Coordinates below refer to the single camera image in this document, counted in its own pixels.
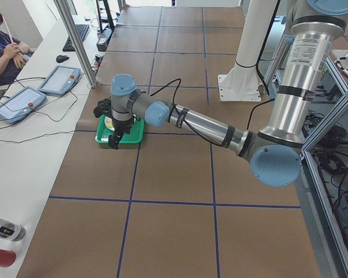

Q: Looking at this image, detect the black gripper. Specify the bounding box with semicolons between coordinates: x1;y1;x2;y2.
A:
108;118;133;149

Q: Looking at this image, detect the white round plate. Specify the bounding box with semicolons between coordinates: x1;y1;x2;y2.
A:
104;116;115;131

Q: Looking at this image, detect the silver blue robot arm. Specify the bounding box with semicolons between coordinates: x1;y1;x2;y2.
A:
110;1;348;187

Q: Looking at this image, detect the green plastic tray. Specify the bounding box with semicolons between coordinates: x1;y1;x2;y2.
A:
95;115;145;149

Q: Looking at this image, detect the far blue teach pendant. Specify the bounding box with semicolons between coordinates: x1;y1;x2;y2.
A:
38;65;81;96

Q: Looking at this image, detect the blue teach pendant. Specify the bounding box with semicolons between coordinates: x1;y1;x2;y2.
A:
0;86;46;124
38;65;81;96

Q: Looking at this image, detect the brown paper table cover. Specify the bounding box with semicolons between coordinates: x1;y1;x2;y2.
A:
18;7;320;277

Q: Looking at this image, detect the black computer mouse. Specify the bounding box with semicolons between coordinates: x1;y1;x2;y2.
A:
56;54;69;63

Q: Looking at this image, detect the near blue teach pendant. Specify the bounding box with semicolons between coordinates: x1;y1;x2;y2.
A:
0;86;46;124

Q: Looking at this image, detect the black keyboard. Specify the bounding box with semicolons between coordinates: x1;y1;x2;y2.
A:
62;24;90;52

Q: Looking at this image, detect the seated person dark shirt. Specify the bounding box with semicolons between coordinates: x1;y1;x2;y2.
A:
0;13;30;86

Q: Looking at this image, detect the red cylinder bottle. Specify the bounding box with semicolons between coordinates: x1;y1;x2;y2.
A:
0;249;16;268

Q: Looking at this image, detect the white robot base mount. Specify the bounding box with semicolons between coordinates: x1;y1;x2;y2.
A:
218;0;280;102

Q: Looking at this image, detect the grey aluminium frame post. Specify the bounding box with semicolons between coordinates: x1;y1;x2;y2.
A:
54;0;97;88

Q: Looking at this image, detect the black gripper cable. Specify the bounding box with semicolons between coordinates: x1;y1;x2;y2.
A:
149;78;279;145

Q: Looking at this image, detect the aluminium side frame rail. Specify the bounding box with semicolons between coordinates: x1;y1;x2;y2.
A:
295;39;348;277

